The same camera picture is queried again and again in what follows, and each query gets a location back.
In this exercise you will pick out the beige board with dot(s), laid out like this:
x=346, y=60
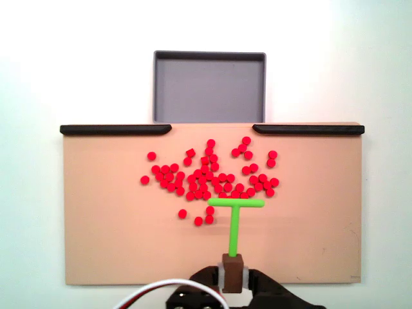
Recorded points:
x=112, y=241

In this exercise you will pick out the grey tray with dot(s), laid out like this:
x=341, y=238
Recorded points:
x=209, y=87

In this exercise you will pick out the black foam rail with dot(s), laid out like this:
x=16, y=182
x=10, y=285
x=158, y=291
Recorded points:
x=309, y=129
x=112, y=129

